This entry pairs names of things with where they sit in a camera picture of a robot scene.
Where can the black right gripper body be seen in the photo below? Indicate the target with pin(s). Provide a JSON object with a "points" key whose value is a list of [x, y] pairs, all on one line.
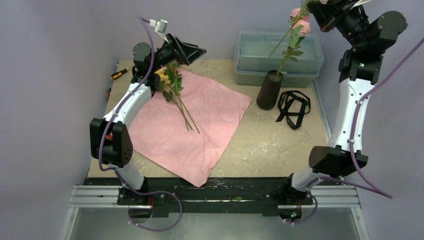
{"points": [[324, 16]]}

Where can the green translucent plastic storage box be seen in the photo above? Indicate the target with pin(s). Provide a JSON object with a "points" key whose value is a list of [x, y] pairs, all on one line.
{"points": [[256, 53]]}

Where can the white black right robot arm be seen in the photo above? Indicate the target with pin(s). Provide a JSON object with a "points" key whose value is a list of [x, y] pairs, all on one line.
{"points": [[359, 70]]}

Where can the aluminium rail frame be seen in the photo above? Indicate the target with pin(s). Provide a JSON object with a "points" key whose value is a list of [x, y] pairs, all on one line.
{"points": [[259, 148]]}

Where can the pink wrapping paper sheet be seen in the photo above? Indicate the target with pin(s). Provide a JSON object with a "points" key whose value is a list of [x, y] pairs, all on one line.
{"points": [[190, 143]]}

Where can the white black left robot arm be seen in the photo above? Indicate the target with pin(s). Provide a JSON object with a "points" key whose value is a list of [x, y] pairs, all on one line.
{"points": [[110, 141]]}

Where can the pink rose stem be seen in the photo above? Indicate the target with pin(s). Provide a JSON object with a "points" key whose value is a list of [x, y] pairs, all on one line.
{"points": [[299, 29], [296, 12]]}

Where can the yellow black handled screwdriver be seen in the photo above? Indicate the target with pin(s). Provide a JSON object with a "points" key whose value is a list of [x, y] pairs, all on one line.
{"points": [[120, 73]]}

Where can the dark cylindrical vase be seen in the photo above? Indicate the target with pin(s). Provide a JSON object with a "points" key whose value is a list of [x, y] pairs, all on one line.
{"points": [[269, 91]]}

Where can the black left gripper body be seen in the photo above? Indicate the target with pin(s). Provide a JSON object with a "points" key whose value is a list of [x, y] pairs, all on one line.
{"points": [[171, 52]]}

